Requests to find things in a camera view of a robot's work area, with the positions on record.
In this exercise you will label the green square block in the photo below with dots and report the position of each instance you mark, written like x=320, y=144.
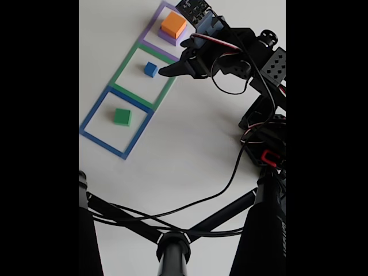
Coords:
x=121, y=116

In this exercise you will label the red clamp piece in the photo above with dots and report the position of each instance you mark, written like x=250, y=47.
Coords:
x=270, y=156

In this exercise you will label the small blue cube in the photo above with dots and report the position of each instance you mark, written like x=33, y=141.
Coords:
x=150, y=69

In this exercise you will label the camera circuit board blue mount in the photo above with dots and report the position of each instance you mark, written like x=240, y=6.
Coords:
x=195, y=11

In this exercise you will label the blue tape square outline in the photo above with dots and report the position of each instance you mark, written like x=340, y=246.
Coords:
x=92, y=118

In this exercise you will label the black tripod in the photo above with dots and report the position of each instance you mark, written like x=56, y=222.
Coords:
x=172, y=256

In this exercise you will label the orange square block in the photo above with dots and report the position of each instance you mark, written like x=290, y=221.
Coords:
x=174, y=24

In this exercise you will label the purple square block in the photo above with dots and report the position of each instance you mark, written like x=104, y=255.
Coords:
x=178, y=40

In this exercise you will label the green tape square outline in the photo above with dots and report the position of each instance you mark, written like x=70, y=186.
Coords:
x=122, y=69

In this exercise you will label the purple tape square outline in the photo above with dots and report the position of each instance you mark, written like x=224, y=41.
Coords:
x=146, y=34

